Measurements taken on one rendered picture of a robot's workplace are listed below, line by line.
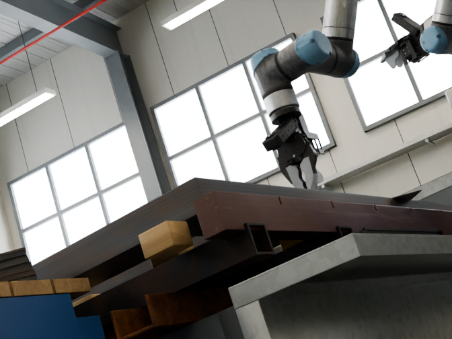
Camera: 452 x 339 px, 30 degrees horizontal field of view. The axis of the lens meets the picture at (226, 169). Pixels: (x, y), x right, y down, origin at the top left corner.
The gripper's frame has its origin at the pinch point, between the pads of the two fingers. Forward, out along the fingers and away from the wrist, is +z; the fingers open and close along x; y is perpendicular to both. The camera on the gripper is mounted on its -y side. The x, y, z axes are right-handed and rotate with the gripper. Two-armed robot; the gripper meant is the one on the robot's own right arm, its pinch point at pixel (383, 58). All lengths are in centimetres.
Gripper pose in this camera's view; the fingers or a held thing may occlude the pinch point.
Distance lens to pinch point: 278.7
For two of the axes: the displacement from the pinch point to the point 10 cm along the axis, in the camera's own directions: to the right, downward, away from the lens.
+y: 4.0, 8.9, -2.0
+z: -5.5, 4.1, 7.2
